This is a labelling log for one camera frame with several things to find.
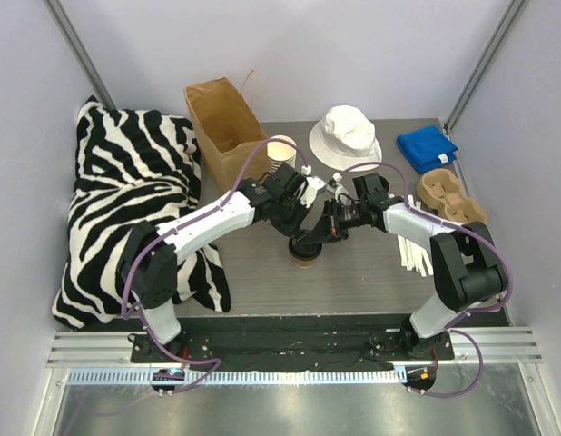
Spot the black plastic cup lid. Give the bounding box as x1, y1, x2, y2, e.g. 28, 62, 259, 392
289, 230, 322, 261

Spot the brown paper coffee cup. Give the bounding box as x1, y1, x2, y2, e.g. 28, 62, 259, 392
293, 255, 318, 268

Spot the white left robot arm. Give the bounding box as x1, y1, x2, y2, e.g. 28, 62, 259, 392
118, 164, 327, 362

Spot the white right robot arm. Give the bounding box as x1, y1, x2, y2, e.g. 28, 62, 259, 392
297, 173, 513, 359

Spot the stack of paper cups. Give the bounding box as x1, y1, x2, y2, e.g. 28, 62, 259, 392
266, 135, 297, 173

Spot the white bucket hat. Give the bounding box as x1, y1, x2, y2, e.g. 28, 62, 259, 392
309, 105, 382, 172

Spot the brown paper bag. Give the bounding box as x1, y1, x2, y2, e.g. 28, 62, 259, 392
184, 77, 268, 193

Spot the brown pulp cup carrier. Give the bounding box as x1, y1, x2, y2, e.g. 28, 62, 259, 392
417, 168, 488, 224

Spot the blue folded cloth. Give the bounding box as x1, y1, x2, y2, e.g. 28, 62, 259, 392
396, 125, 458, 174

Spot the zebra striped pillow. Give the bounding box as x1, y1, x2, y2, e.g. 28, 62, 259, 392
51, 94, 232, 331

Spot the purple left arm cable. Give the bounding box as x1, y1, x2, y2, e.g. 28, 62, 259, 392
119, 138, 311, 394

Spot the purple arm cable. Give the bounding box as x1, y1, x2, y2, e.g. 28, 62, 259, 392
119, 138, 311, 394
341, 162, 516, 401

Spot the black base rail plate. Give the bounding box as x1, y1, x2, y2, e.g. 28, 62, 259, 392
130, 312, 454, 372

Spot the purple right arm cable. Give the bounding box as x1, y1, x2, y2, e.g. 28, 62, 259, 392
341, 162, 516, 401

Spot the slotted cable duct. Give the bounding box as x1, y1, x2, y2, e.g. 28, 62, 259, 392
66, 366, 407, 386

